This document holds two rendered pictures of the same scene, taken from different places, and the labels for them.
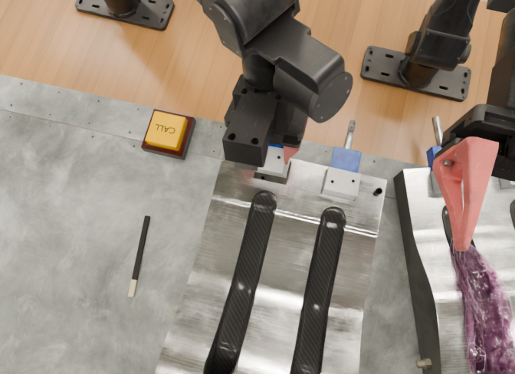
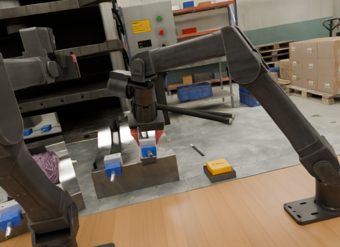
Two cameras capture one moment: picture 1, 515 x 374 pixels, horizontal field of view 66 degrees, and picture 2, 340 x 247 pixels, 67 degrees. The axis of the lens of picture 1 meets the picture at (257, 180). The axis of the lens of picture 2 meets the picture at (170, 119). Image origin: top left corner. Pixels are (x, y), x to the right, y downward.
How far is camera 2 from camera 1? 0.97 m
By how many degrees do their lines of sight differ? 88
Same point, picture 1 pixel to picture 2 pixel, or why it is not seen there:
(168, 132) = (215, 163)
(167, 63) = (257, 195)
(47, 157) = (266, 149)
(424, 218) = (70, 183)
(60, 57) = not seen: hidden behind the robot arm
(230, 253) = not seen: hidden behind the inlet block
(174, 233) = (187, 157)
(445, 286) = (64, 161)
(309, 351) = (115, 135)
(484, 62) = not seen: outside the picture
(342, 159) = (114, 164)
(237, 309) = (143, 135)
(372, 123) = (101, 225)
